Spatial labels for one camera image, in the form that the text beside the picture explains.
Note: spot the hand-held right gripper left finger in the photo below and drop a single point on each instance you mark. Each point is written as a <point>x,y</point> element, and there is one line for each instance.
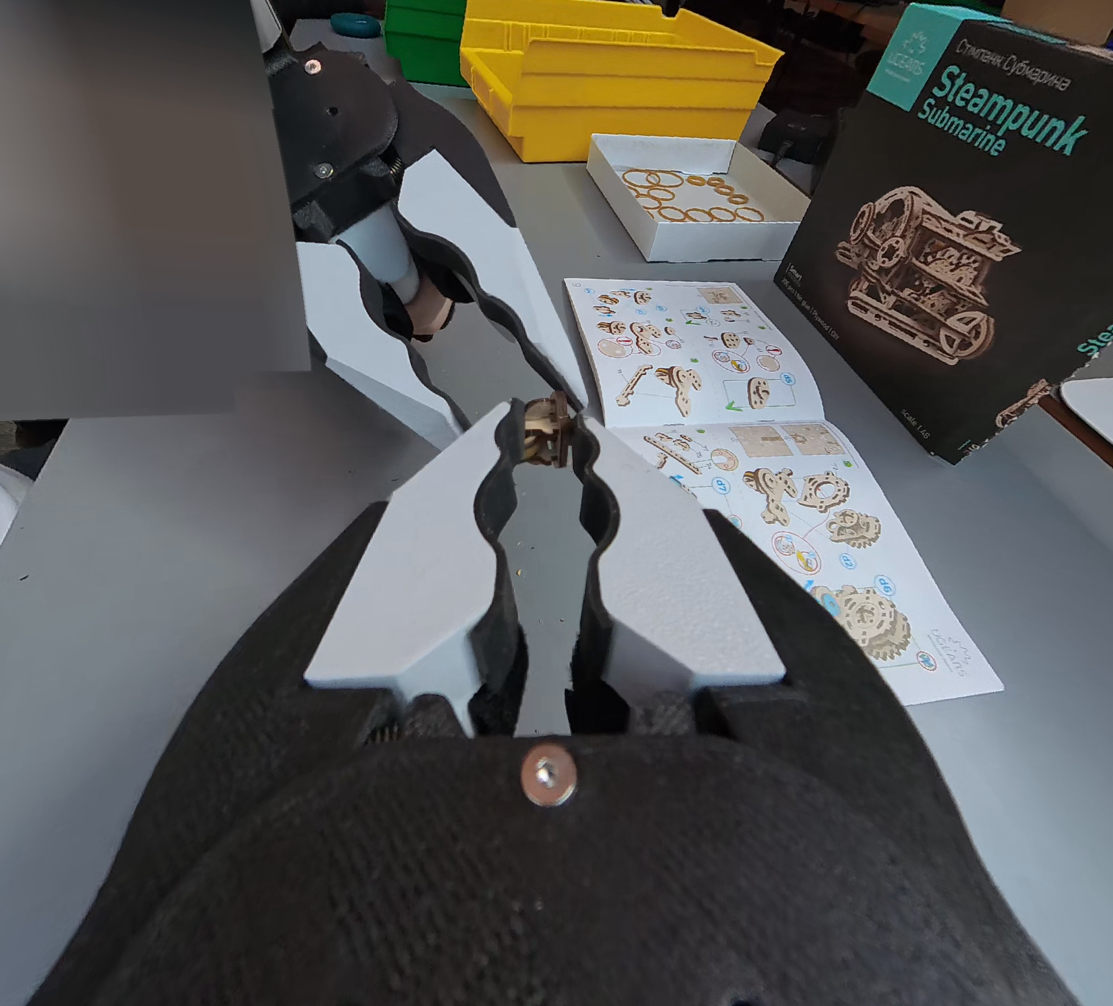
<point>409,588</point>

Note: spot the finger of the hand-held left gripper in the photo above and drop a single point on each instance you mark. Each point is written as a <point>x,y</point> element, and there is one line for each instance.
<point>365,354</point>
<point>504,258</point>

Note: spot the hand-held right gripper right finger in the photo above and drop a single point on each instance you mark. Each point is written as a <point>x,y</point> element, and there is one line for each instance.
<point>687,588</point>

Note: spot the small wooden gear assembly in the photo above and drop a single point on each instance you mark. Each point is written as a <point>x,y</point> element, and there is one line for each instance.
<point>543,436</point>

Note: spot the grey desk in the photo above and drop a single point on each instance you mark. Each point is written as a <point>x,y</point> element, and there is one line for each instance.
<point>174,545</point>

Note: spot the person's left hand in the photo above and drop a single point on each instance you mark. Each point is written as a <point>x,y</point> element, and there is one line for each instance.
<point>436,315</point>

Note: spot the white instruction booklet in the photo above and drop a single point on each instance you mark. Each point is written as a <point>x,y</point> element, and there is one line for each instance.
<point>739,501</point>

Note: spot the yellow plastic bin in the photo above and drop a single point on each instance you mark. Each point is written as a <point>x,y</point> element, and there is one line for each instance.
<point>626,110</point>
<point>565,14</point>

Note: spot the white shallow cardboard tray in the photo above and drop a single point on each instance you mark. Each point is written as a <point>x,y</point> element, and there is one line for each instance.
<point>696,241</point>

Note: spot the pile of wooden rings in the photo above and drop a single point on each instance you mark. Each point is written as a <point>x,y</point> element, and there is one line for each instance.
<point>696,197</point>

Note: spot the black power adapter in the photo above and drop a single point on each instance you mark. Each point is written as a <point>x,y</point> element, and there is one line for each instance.
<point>796,134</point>

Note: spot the black model kit box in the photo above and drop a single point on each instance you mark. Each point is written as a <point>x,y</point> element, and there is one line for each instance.
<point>956,241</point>

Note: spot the white flat stand base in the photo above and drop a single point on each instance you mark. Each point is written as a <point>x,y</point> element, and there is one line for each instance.
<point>1091,410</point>

